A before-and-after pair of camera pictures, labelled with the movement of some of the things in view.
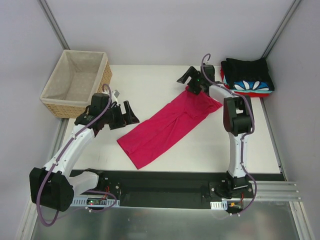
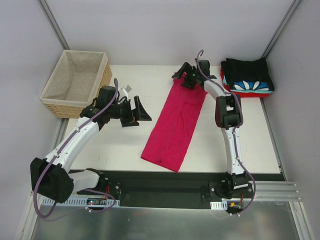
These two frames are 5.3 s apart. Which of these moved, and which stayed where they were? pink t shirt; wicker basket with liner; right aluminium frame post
Moved: pink t shirt
Stayed: wicker basket with liner; right aluminium frame post
